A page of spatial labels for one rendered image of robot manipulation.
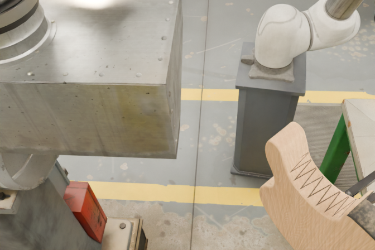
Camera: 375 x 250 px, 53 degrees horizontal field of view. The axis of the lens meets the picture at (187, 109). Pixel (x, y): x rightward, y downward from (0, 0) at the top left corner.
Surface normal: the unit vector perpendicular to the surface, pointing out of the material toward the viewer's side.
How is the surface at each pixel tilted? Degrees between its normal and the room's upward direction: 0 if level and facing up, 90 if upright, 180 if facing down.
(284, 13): 6
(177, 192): 0
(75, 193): 0
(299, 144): 74
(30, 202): 90
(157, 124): 90
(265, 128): 90
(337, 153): 90
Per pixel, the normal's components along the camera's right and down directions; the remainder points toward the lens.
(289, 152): 0.51, 0.43
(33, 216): 0.99, 0.03
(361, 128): -0.06, -0.64
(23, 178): 0.84, 0.43
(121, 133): -0.08, 0.76
